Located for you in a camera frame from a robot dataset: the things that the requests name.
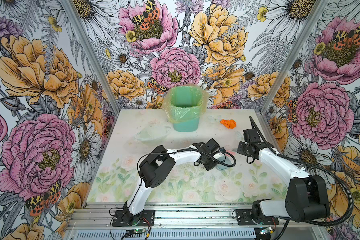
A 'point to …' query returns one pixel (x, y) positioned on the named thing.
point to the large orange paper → (230, 123)
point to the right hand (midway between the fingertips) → (243, 153)
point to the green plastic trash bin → (185, 105)
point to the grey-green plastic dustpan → (223, 162)
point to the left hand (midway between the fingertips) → (209, 166)
